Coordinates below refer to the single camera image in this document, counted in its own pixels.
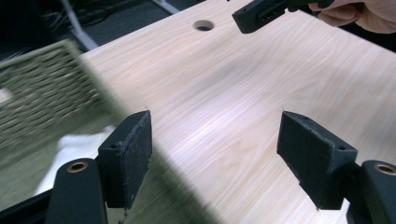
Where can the white cloth with brown print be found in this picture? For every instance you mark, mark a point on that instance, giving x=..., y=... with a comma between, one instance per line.
x=77, y=146

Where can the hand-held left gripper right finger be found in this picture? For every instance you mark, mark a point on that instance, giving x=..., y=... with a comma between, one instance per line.
x=314, y=158

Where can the white metal table frame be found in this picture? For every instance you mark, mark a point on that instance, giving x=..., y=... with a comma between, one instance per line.
x=79, y=28

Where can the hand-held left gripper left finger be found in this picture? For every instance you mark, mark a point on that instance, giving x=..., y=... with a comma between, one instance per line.
x=127, y=158

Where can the green woven basket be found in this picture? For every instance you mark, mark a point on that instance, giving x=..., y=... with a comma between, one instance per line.
x=46, y=90

